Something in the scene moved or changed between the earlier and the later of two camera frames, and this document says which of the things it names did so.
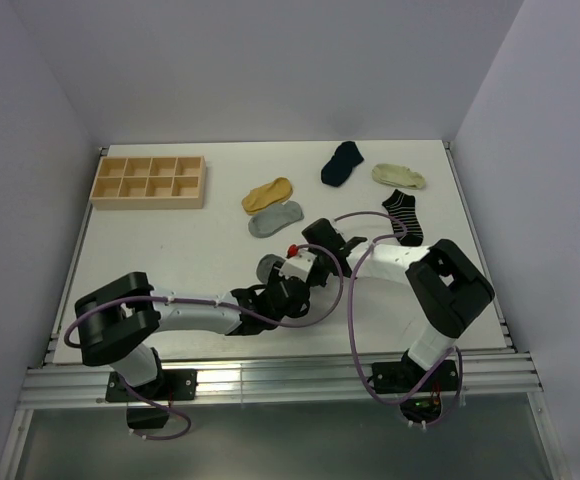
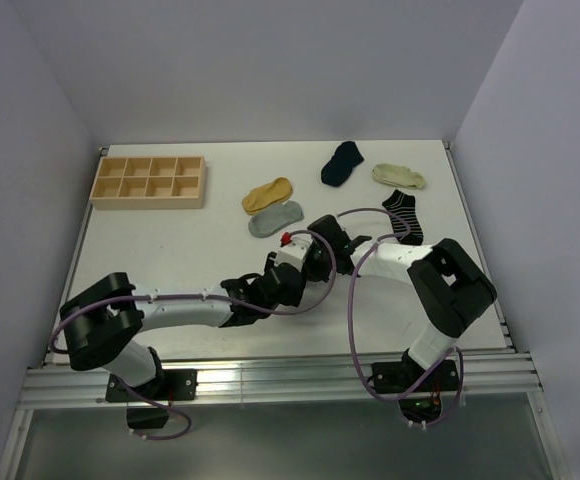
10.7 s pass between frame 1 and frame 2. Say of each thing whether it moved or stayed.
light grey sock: stayed
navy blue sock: stayed
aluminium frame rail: stayed
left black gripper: moved
